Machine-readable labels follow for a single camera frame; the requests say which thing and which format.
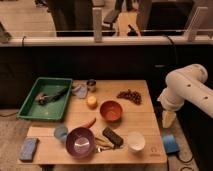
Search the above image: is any dark purple grape bunch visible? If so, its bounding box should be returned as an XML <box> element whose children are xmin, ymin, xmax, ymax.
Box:
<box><xmin>117</xmin><ymin>89</ymin><xmax>142</xmax><ymax>105</ymax></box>

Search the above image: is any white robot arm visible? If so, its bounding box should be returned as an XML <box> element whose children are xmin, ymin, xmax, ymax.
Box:
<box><xmin>158</xmin><ymin>64</ymin><xmax>213</xmax><ymax>128</ymax></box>

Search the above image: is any red orange bowl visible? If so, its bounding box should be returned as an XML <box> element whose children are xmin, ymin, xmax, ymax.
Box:
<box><xmin>100</xmin><ymin>101</ymin><xmax>123</xmax><ymax>122</ymax></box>

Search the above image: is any purple bowl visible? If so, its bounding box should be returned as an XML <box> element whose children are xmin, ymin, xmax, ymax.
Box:
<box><xmin>66</xmin><ymin>127</ymin><xmax>96</xmax><ymax>158</ymax></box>

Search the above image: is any blue round floor object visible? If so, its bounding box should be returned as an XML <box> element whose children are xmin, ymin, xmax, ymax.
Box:
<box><xmin>163</xmin><ymin>134</ymin><xmax>180</xmax><ymax>154</ymax></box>

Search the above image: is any white cup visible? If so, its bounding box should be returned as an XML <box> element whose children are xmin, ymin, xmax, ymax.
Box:
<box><xmin>127</xmin><ymin>132</ymin><xmax>145</xmax><ymax>153</ymax></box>

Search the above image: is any wooden table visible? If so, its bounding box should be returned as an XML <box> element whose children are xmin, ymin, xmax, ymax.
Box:
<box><xmin>27</xmin><ymin>80</ymin><xmax>167</xmax><ymax>165</ymax></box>

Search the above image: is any dark rectangular block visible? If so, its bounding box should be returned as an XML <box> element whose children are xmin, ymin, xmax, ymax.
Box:
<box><xmin>102</xmin><ymin>127</ymin><xmax>124</xmax><ymax>147</ymax></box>

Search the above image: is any yellow orange fruit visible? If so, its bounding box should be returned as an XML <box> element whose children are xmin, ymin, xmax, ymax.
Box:
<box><xmin>86</xmin><ymin>96</ymin><xmax>97</xmax><ymax>109</ymax></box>

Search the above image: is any red chili pepper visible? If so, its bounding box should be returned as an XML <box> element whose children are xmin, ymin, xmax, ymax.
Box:
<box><xmin>79</xmin><ymin>117</ymin><xmax>96</xmax><ymax>129</ymax></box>

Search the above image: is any small metal can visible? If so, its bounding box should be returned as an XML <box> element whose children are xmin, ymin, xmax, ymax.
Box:
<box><xmin>87</xmin><ymin>79</ymin><xmax>96</xmax><ymax>92</ymax></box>

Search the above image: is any grey blue cloth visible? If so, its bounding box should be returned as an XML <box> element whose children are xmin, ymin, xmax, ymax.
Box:
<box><xmin>72</xmin><ymin>84</ymin><xmax>88</xmax><ymax>99</ymax></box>

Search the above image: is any light blue cup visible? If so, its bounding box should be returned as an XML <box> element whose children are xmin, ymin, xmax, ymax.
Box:
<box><xmin>54</xmin><ymin>125</ymin><xmax>68</xmax><ymax>142</ymax></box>

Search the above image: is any green plastic tray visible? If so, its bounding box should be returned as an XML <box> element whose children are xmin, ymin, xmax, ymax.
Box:
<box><xmin>17</xmin><ymin>77</ymin><xmax>73</xmax><ymax>121</ymax></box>

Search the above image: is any dark tool in tray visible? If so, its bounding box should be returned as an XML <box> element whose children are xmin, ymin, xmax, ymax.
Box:
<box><xmin>35</xmin><ymin>87</ymin><xmax>68</xmax><ymax>105</ymax></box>

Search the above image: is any blue sponge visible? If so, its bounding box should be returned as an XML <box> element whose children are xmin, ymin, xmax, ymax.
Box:
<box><xmin>19</xmin><ymin>138</ymin><xmax>39</xmax><ymax>162</ymax></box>

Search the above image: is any white horizontal rail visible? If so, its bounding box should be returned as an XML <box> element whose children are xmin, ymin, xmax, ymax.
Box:
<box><xmin>0</xmin><ymin>35</ymin><xmax>213</xmax><ymax>47</ymax></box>

